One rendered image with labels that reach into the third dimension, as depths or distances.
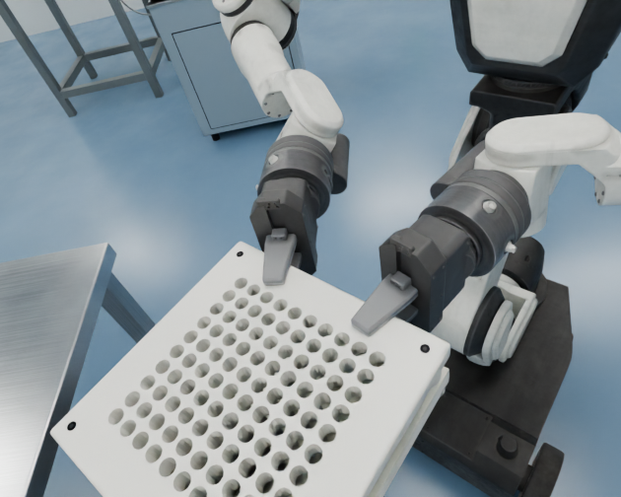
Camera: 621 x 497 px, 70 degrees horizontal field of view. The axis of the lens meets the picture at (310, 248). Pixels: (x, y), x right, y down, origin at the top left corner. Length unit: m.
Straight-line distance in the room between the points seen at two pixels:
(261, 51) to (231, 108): 1.84
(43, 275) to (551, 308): 1.29
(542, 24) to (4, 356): 0.89
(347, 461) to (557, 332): 1.15
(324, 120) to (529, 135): 0.24
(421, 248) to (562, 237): 1.55
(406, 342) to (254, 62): 0.47
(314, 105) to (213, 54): 1.84
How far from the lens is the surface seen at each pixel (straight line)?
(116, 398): 0.44
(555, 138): 0.50
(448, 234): 0.41
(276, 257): 0.44
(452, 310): 0.86
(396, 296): 0.39
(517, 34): 0.70
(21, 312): 0.89
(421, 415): 0.40
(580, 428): 1.52
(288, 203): 0.44
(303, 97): 0.59
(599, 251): 1.89
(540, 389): 1.35
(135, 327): 1.00
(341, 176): 0.58
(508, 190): 0.46
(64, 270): 0.90
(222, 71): 2.44
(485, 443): 1.22
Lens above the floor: 1.36
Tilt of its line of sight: 47 degrees down
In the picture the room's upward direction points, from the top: 16 degrees counter-clockwise
